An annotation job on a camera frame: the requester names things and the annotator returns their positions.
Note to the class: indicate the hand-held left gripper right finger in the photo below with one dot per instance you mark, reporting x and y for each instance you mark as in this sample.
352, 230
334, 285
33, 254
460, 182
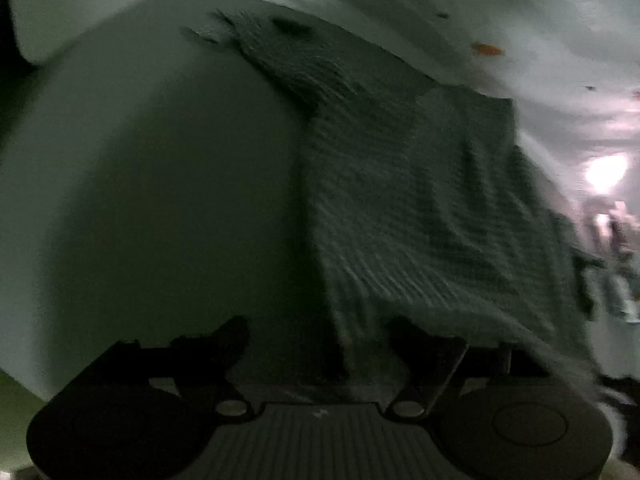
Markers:
405, 340

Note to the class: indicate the light green bar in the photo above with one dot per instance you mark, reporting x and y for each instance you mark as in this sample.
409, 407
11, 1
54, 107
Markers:
17, 420

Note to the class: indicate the plaid shirt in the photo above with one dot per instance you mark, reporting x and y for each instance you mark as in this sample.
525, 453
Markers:
400, 200

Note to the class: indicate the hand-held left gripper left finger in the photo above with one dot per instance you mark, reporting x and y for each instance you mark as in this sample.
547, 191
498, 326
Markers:
232, 336

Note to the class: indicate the carrot print sheet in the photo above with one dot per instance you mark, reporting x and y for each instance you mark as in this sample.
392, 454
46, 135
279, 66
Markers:
500, 10

